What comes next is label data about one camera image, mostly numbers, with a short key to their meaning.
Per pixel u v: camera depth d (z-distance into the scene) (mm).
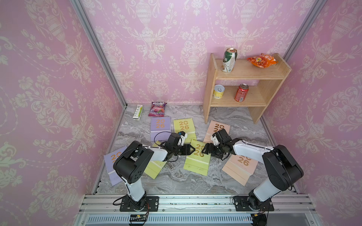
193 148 885
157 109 1128
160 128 1060
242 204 729
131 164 479
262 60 758
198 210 731
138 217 729
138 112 1093
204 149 869
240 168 854
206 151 835
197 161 888
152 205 744
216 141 784
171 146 745
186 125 1058
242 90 853
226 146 691
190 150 850
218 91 919
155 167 871
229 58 710
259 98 966
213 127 1058
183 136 871
